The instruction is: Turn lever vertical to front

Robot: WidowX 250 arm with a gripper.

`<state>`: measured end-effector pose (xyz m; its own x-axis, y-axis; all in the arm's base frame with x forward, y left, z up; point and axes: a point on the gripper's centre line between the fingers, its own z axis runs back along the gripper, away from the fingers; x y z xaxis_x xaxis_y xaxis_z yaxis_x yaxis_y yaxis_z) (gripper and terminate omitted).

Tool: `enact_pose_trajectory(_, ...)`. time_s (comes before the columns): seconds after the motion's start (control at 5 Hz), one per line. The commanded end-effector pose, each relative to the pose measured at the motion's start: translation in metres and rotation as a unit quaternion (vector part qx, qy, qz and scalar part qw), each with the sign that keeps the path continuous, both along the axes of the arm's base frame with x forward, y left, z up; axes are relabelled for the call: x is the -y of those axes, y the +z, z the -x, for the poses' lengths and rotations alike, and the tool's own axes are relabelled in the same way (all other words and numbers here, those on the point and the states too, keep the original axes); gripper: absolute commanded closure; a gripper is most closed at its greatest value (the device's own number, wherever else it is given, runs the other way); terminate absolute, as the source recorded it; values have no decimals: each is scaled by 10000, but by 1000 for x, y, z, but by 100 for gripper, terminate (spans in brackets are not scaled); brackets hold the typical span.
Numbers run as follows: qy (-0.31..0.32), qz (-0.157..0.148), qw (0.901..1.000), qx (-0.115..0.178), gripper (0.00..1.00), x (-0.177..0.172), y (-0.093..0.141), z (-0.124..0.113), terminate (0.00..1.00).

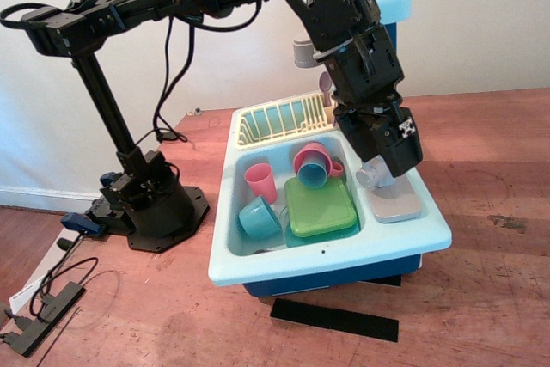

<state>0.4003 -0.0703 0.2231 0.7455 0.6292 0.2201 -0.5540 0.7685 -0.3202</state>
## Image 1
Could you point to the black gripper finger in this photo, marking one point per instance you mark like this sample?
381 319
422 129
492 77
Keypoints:
397 140
364 132

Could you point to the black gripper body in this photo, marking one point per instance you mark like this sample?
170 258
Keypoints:
365 71

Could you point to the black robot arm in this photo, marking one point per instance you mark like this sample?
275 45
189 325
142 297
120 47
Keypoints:
146 202

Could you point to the lilac plastic spoon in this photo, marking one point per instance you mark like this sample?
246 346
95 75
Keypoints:
325 86

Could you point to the cream dish rack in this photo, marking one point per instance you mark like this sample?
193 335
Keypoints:
282 120

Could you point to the pink mug teal inside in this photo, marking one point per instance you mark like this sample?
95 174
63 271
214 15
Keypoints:
314 165

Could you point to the green square plate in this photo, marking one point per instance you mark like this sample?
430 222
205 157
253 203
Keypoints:
321 210

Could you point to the light blue toy sink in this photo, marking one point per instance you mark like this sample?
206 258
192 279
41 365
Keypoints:
398 224

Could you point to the pink tumbler cup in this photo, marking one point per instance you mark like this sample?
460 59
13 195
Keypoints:
260 179

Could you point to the teal bowl cup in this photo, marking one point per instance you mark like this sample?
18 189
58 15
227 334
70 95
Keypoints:
258 219

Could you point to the black velcro strip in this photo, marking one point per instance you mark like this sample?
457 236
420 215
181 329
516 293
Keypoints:
345 321

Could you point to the blue clamp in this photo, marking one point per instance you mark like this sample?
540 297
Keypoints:
81 224

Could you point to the white paper sheet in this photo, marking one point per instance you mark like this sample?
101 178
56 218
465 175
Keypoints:
52 256

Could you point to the black usb hub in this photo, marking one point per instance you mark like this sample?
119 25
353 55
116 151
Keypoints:
59 305

